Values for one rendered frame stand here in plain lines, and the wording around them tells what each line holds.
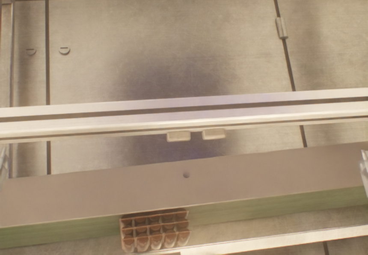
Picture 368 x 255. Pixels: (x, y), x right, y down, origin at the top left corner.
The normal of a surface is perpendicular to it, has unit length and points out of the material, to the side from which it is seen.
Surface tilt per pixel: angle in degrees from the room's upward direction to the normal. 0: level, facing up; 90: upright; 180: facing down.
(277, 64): 90
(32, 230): 2
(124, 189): 90
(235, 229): 90
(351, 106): 90
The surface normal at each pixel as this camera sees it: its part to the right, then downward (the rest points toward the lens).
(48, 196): 0.08, -0.43
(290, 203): 0.15, 0.90
